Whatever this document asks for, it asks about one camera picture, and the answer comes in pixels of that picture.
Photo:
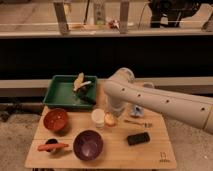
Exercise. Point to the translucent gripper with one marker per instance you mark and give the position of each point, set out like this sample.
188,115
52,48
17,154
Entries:
111,106

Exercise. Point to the yellow apple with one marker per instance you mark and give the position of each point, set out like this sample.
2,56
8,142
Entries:
110,120

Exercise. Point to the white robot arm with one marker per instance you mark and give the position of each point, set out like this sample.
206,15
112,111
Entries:
196,111

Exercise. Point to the black object in tray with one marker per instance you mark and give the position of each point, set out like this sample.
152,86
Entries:
85,98

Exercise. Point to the green plastic tray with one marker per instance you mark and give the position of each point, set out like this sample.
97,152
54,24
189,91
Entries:
60,92

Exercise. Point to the white paper cup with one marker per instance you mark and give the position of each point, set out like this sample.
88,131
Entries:
97,117

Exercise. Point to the crumpled blue cloth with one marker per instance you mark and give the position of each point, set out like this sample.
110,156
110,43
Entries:
136,111

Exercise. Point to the wooden folding table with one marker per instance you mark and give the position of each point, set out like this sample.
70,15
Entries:
117,154

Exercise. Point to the blue plastic cup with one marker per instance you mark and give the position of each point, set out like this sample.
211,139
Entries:
148,85

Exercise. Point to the metal fork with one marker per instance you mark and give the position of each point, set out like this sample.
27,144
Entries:
146,125

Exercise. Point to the black rectangular block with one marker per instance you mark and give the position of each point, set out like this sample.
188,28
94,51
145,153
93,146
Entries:
138,138

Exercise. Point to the purple bowl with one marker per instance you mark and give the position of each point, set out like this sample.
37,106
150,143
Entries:
88,145

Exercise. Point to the red bowl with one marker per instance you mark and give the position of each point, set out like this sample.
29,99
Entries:
56,120

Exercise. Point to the small dark cup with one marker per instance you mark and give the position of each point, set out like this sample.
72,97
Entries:
51,141

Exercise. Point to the orange carrot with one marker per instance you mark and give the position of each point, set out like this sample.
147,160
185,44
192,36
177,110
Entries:
49,147

